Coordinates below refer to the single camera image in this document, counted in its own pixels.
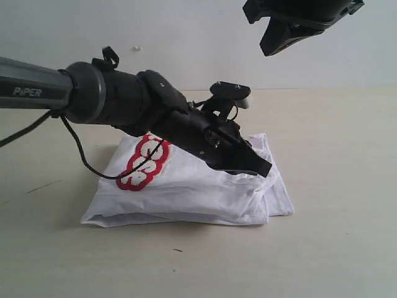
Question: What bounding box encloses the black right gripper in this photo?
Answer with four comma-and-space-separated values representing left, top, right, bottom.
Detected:
243, 0, 365, 56

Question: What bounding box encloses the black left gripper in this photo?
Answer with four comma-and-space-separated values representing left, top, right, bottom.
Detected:
161, 109, 272, 178

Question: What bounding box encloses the white t-shirt red lettering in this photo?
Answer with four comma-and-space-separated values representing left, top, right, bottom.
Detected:
80, 134, 294, 228

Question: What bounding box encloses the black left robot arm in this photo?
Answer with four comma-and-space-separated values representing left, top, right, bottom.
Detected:
1, 58, 272, 176

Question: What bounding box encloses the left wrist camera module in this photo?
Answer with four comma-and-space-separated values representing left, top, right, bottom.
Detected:
210, 81, 252, 109

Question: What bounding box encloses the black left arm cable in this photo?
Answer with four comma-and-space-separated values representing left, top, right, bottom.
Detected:
0, 45, 165, 180

